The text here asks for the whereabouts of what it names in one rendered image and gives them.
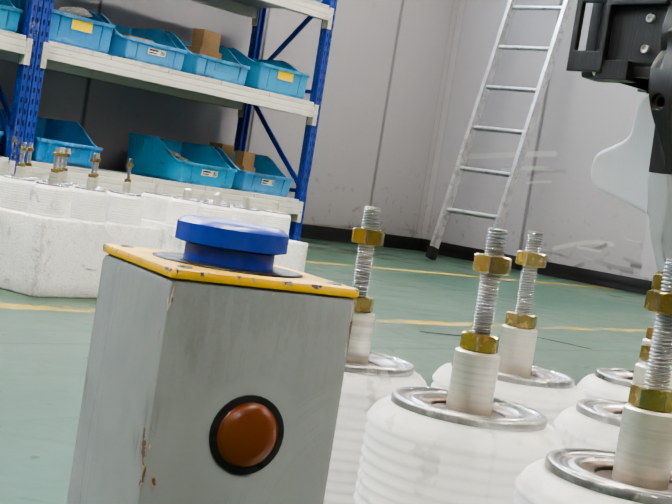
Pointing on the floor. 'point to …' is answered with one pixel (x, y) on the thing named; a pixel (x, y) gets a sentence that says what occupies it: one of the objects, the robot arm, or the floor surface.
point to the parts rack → (37, 18)
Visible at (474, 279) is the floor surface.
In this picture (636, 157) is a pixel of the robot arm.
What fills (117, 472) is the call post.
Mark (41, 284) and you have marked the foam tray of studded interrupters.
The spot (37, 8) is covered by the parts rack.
